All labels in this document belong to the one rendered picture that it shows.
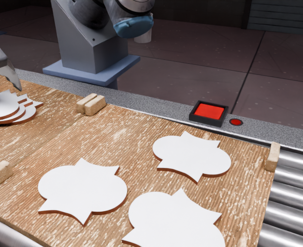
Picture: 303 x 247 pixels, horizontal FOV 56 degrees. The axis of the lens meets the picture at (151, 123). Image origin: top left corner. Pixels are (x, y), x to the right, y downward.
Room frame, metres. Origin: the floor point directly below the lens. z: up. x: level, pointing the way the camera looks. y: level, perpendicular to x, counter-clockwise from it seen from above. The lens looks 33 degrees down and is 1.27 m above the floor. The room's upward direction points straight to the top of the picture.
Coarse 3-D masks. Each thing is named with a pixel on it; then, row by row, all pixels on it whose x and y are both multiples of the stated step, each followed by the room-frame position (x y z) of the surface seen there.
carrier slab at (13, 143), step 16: (0, 80) 0.74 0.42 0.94; (32, 96) 0.64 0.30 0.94; (48, 96) 0.64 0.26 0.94; (64, 96) 0.64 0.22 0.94; (80, 96) 0.64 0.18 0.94; (48, 112) 0.56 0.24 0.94; (64, 112) 0.56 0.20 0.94; (0, 128) 0.50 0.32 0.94; (16, 128) 0.50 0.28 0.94; (32, 128) 0.50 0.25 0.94; (48, 128) 0.50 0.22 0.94; (64, 128) 0.50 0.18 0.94; (0, 144) 0.44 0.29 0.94; (16, 144) 0.44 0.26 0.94; (32, 144) 0.44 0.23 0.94; (0, 160) 0.40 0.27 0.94; (16, 160) 0.40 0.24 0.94
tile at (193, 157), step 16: (160, 144) 0.43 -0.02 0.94; (176, 144) 0.43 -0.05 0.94; (192, 144) 0.43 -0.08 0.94; (208, 144) 0.43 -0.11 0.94; (160, 160) 0.39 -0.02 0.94; (176, 160) 0.39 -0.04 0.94; (192, 160) 0.39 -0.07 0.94; (208, 160) 0.39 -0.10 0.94; (224, 160) 0.39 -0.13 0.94; (192, 176) 0.34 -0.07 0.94; (208, 176) 0.35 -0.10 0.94
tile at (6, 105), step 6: (6, 90) 0.62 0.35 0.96; (0, 96) 0.59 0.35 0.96; (6, 96) 0.59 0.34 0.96; (12, 96) 0.59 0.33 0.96; (0, 102) 0.56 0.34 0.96; (6, 102) 0.56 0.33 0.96; (12, 102) 0.56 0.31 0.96; (18, 102) 0.57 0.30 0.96; (0, 108) 0.54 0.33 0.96; (6, 108) 0.54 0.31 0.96; (12, 108) 0.54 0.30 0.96; (18, 108) 0.54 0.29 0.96; (0, 114) 0.51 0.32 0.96; (6, 114) 0.51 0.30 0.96; (12, 114) 0.52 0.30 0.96
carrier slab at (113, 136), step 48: (48, 144) 0.44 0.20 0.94; (96, 144) 0.44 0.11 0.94; (144, 144) 0.44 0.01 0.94; (240, 144) 0.44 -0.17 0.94; (0, 192) 0.32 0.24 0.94; (144, 192) 0.32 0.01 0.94; (192, 192) 0.32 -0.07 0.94; (240, 192) 0.32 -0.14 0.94; (48, 240) 0.23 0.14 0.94; (96, 240) 0.23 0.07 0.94; (240, 240) 0.23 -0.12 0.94
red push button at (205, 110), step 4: (200, 104) 0.61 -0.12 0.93; (204, 104) 0.61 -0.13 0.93; (200, 108) 0.59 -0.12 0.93; (204, 108) 0.59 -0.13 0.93; (208, 108) 0.59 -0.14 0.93; (212, 108) 0.59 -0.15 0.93; (216, 108) 0.59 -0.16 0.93; (220, 108) 0.59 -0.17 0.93; (196, 112) 0.58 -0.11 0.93; (200, 112) 0.58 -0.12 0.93; (204, 112) 0.58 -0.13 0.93; (208, 112) 0.58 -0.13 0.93; (212, 112) 0.58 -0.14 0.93; (216, 112) 0.58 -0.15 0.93; (220, 112) 0.58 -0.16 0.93; (204, 116) 0.56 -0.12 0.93; (208, 116) 0.56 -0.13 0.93; (212, 116) 0.56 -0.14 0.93; (216, 116) 0.56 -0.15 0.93; (220, 116) 0.56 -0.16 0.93
